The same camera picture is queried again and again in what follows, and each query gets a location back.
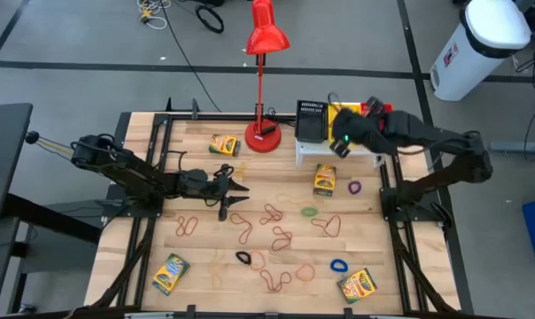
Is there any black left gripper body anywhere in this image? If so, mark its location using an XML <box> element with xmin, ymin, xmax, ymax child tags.
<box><xmin>176</xmin><ymin>167</ymin><xmax>234</xmax><ymax>222</ymax></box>

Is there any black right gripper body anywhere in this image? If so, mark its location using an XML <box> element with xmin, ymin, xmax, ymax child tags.
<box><xmin>329</xmin><ymin>107</ymin><xmax>384</xmax><ymax>160</ymax></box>

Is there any yellow plastic basket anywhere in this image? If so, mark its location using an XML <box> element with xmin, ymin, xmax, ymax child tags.
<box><xmin>327</xmin><ymin>101</ymin><xmax>362</xmax><ymax>144</ymax></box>

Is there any red plastic basket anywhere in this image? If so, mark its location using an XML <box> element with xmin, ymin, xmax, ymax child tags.
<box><xmin>359</xmin><ymin>101</ymin><xmax>395</xmax><ymax>123</ymax></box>

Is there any yellow green crayon box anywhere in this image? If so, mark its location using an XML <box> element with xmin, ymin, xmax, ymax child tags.
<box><xmin>151</xmin><ymin>253</ymin><xmax>190</xmax><ymax>297</ymax></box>
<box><xmin>312</xmin><ymin>163</ymin><xmax>337</xmax><ymax>198</ymax></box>
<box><xmin>337</xmin><ymin>267</ymin><xmax>378</xmax><ymax>305</ymax></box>
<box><xmin>208</xmin><ymin>133</ymin><xmax>242</xmax><ymax>158</ymax></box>

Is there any black plastic basket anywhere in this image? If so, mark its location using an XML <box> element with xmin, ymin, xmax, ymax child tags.
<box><xmin>294</xmin><ymin>99</ymin><xmax>330</xmax><ymax>144</ymax></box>

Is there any orange rubber band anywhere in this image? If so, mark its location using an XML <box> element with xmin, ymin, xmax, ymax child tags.
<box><xmin>294</xmin><ymin>262</ymin><xmax>316</xmax><ymax>283</ymax></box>
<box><xmin>249</xmin><ymin>250</ymin><xmax>268</xmax><ymax>272</ymax></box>

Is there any red desk lamp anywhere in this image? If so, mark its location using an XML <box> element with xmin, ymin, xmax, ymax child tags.
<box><xmin>244</xmin><ymin>0</ymin><xmax>291</xmax><ymax>154</ymax></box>

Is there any grey desk foot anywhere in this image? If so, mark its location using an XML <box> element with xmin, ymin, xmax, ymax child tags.
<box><xmin>489</xmin><ymin>141</ymin><xmax>535</xmax><ymax>155</ymax></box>

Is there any black side desk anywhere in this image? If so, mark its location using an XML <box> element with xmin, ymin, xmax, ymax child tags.
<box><xmin>0</xmin><ymin>103</ymin><xmax>101</xmax><ymax>316</ymax></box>

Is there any white perforated shelf riser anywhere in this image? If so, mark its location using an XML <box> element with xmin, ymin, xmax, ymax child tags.
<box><xmin>295</xmin><ymin>139</ymin><xmax>392</xmax><ymax>169</ymax></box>

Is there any white trash bin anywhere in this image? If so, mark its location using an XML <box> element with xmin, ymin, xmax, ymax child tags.
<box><xmin>430</xmin><ymin>0</ymin><xmax>533</xmax><ymax>102</ymax></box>

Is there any thin black floor cable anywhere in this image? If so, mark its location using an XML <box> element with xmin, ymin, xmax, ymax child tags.
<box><xmin>159</xmin><ymin>0</ymin><xmax>223</xmax><ymax>113</ymax></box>

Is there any yellow elastic cord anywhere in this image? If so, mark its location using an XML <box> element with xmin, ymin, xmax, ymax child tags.
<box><xmin>25</xmin><ymin>130</ymin><xmax>76</xmax><ymax>157</ymax></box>

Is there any black coiled floor cable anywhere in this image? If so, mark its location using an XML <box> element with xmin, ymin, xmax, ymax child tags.
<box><xmin>194</xmin><ymin>4</ymin><xmax>226</xmax><ymax>35</ymax></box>

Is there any white yellow cable bundle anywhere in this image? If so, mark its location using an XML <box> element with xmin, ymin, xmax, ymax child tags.
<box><xmin>136</xmin><ymin>0</ymin><xmax>172</xmax><ymax>31</ymax></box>

